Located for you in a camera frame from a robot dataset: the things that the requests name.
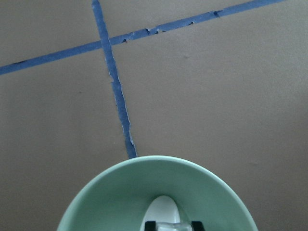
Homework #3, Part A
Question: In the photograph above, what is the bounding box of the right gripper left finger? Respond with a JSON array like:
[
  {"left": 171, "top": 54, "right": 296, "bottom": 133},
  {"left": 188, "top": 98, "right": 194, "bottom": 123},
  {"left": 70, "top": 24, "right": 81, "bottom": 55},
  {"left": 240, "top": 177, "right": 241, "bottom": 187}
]
[{"left": 144, "top": 222, "right": 156, "bottom": 231}]

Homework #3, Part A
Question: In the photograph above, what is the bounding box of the green bowl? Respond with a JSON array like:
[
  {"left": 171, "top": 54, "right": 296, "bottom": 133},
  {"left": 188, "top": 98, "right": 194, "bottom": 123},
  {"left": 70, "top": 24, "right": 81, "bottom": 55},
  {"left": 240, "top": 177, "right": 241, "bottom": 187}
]
[{"left": 58, "top": 155, "right": 257, "bottom": 231}]

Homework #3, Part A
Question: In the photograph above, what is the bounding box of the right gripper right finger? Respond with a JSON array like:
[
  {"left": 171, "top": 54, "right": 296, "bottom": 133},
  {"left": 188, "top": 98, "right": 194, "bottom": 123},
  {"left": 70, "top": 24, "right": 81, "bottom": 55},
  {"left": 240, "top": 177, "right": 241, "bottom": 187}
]
[{"left": 191, "top": 221, "right": 205, "bottom": 231}]

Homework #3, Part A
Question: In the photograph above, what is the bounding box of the white plastic spoon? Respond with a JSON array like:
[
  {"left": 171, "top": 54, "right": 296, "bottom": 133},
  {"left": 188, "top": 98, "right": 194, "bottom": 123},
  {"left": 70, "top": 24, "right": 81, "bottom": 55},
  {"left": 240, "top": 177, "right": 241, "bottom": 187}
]
[{"left": 140, "top": 195, "right": 181, "bottom": 231}]

